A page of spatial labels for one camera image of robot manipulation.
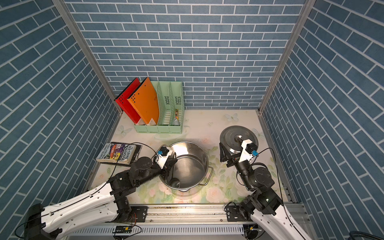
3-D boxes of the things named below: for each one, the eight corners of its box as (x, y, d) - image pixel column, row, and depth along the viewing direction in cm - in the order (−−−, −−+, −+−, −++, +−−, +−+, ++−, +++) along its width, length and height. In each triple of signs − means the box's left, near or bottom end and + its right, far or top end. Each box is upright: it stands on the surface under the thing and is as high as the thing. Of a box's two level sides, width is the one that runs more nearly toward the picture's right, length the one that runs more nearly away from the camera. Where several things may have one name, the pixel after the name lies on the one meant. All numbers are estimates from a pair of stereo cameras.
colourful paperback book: (98, 164, 91) (95, 161, 88) (107, 146, 100) (104, 143, 97) (130, 164, 91) (128, 161, 89) (136, 146, 100) (134, 143, 97)
